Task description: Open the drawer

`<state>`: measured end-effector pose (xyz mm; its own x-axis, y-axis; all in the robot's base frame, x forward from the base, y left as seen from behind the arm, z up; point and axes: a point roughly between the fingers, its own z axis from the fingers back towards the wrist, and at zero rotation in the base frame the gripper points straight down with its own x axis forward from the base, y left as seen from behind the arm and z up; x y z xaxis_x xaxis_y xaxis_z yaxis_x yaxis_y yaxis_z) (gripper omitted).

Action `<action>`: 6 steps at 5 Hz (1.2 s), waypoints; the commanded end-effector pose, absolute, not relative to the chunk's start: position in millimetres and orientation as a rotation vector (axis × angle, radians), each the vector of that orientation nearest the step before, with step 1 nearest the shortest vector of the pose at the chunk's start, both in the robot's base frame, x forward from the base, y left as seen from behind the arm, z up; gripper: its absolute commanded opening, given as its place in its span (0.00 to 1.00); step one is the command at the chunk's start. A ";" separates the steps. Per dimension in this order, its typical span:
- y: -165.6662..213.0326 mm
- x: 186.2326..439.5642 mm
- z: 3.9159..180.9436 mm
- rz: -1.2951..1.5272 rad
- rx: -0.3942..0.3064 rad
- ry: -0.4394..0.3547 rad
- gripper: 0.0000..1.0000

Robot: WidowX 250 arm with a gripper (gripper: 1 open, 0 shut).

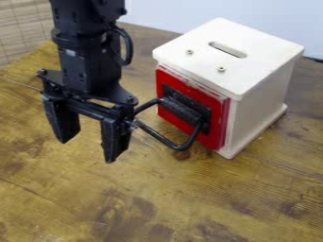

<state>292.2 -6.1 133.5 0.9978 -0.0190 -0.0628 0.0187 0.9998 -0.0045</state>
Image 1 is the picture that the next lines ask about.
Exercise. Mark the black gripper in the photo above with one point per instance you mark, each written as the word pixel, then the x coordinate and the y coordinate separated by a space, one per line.
pixel 85 88

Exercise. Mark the black metal drawer handle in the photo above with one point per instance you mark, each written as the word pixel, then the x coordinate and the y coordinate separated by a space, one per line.
pixel 180 110

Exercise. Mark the red drawer front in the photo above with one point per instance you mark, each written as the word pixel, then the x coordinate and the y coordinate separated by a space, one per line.
pixel 209 98

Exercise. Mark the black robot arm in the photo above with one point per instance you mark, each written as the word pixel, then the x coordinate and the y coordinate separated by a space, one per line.
pixel 89 19

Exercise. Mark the white wooden box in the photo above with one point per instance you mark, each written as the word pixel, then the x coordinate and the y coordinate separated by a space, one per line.
pixel 233 69

